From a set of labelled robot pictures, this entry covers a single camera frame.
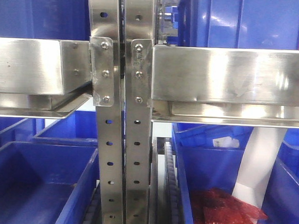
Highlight white paper strip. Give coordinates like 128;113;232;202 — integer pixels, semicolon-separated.
232;127;287;208

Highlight upper left blue bin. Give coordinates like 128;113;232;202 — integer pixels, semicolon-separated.
0;0;90;40

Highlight lower middle blue bin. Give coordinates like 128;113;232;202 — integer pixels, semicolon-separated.
172;123;253;224

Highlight steel shelf beam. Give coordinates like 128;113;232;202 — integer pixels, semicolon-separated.
151;46;299;128
0;38;92;119

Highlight steel shelf upright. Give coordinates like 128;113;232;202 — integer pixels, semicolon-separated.
89;0;124;224
125;0;156;224

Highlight lower far right blue bin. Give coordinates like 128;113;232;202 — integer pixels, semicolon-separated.
261;128;299;224

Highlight left steel shelf beam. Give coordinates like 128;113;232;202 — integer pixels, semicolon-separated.
0;38;92;119

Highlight left steel shelf upright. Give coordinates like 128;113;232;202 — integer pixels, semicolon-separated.
89;0;124;224

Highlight red plastic bags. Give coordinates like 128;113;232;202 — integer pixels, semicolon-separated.
189;188;268;224

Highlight right steel shelf beam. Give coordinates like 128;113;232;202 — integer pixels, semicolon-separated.
151;46;299;128

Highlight right steel shelf upright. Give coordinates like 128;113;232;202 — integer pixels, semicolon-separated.
125;0;156;224

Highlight black roller rail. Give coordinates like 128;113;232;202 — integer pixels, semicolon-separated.
157;137;181;224

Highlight lower left rear blue bin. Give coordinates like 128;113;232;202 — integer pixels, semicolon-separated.
33;111;98;146

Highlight upper right blue bin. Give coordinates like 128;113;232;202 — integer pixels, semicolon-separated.
178;0;299;50

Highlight blue bin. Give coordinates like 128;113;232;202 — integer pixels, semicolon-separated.
0;142;99;224
0;0;90;40
178;0;299;50
172;123;253;224
33;111;98;146
261;128;299;224

